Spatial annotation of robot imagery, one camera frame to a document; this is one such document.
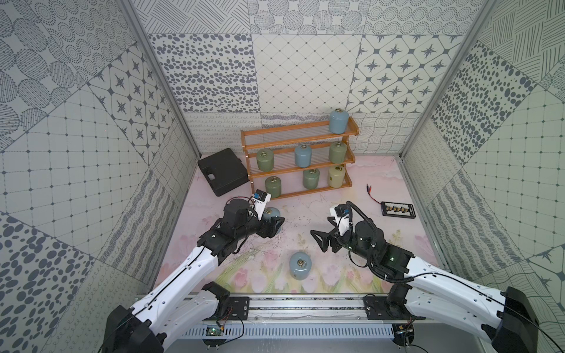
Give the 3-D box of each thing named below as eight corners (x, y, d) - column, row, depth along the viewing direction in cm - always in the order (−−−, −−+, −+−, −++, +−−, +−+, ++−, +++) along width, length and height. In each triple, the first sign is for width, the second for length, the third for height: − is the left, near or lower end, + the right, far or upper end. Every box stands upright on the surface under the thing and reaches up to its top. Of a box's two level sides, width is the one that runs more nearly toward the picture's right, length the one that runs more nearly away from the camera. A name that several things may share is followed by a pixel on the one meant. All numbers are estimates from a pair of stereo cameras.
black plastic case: (218, 198, 104) (215, 191, 100) (199, 169, 117) (195, 161, 112) (253, 179, 112) (251, 172, 107) (231, 153, 124) (228, 146, 120)
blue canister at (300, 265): (289, 279, 82) (289, 272, 75) (289, 260, 87) (289, 251, 79) (310, 279, 82) (312, 272, 75) (309, 260, 87) (311, 251, 79)
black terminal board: (382, 216, 100) (384, 213, 98) (380, 204, 104) (382, 201, 102) (414, 219, 99) (416, 216, 97) (410, 206, 103) (412, 204, 101)
